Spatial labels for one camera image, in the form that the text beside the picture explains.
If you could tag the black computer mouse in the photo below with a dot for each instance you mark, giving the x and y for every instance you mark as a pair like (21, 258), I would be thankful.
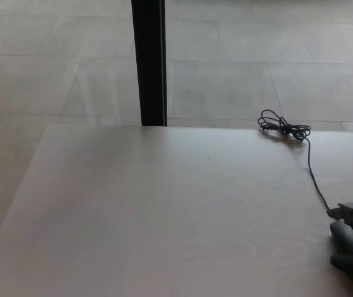
(345, 236)

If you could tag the black vertical post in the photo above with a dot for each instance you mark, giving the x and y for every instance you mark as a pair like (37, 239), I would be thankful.
(148, 62)

